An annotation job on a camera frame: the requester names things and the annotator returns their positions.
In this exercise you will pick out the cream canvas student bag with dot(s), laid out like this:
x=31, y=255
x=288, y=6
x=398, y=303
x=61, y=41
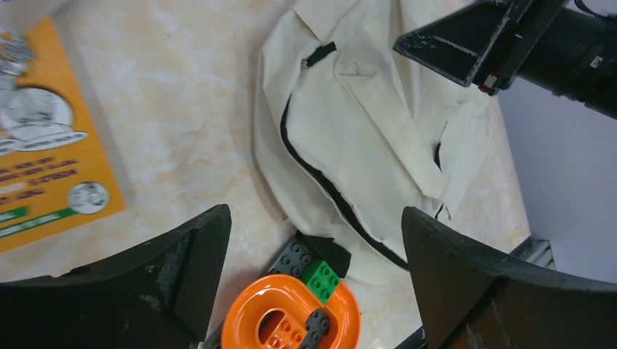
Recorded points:
x=348, y=133

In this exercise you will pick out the orange book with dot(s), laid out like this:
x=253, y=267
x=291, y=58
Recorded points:
x=55, y=173

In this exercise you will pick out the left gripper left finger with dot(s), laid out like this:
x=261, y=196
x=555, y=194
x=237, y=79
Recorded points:
x=158, y=294

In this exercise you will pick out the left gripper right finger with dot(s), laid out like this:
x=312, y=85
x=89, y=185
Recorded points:
x=471, y=295

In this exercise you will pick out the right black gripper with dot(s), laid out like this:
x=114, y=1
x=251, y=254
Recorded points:
x=568, y=52

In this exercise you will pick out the orange ring toy on bricks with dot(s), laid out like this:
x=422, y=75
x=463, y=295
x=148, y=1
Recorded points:
x=298, y=301

